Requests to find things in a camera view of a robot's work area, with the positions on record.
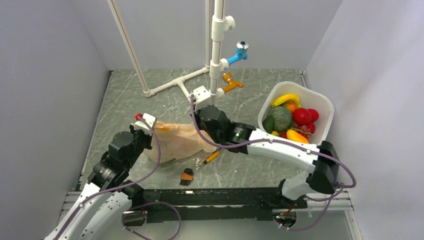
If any black orange hex key set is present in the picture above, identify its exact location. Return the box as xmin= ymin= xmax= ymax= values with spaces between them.
xmin=179 ymin=168 xmax=194 ymax=186

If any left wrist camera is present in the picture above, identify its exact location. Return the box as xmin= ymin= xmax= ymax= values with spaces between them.
xmin=133 ymin=113 xmax=157 ymax=134

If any orange handled screwdriver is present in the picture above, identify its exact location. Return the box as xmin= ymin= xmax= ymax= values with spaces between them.
xmin=196 ymin=151 xmax=221 ymax=170

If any yellow fake mango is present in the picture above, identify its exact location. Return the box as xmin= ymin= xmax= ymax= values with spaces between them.
xmin=286 ymin=129 xmax=309 ymax=144

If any blue tap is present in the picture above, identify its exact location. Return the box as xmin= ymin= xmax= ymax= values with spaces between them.
xmin=226 ymin=40 xmax=249 ymax=66

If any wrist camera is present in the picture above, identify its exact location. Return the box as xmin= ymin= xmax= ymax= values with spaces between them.
xmin=190 ymin=85 xmax=213 ymax=111
xmin=133 ymin=113 xmax=157 ymax=134

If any fake orange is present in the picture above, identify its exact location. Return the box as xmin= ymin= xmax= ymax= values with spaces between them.
xmin=282 ymin=101 xmax=298 ymax=113

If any yellow fake banana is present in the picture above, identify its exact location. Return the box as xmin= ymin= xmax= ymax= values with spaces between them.
xmin=270 ymin=93 xmax=302 ymax=108

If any orange tap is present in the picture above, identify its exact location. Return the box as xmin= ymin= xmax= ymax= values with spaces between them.
xmin=222 ymin=72 xmax=244 ymax=94

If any yellow fake lemon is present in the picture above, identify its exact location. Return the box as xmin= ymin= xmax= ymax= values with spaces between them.
xmin=271 ymin=130 xmax=282 ymax=137

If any white plastic basket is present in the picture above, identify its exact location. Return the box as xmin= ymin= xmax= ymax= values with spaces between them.
xmin=257 ymin=81 xmax=335 ymax=145

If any red fake apple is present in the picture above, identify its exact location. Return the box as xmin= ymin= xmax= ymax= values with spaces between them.
xmin=292 ymin=108 xmax=311 ymax=125

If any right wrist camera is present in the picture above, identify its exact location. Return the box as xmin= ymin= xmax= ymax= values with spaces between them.
xmin=190 ymin=85 xmax=213 ymax=111

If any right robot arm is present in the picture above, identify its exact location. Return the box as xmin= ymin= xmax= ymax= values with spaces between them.
xmin=190 ymin=105 xmax=341 ymax=208

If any green fake melon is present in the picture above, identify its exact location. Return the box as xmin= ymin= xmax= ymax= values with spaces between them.
xmin=268 ymin=106 xmax=293 ymax=133

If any green fake avocado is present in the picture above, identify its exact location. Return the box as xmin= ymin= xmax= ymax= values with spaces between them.
xmin=262 ymin=115 xmax=275 ymax=134

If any white PVC pipe stand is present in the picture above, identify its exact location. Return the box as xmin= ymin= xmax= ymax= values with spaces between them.
xmin=108 ymin=0 xmax=237 ymax=103

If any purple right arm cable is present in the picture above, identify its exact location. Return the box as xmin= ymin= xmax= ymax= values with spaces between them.
xmin=189 ymin=93 xmax=357 ymax=232

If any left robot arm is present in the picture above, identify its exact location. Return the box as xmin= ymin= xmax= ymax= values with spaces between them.
xmin=46 ymin=119 xmax=158 ymax=240

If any orange plastic bag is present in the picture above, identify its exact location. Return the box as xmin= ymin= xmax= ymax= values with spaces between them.
xmin=143 ymin=121 xmax=216 ymax=163

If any red fake tomato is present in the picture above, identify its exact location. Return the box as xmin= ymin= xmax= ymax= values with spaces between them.
xmin=307 ymin=108 xmax=320 ymax=123

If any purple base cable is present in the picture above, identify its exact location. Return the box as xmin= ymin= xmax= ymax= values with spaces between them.
xmin=121 ymin=200 xmax=182 ymax=240

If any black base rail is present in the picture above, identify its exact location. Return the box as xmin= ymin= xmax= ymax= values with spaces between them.
xmin=128 ymin=187 xmax=308 ymax=226

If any silver combination wrench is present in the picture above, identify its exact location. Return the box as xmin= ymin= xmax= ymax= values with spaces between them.
xmin=193 ymin=148 xmax=222 ymax=167

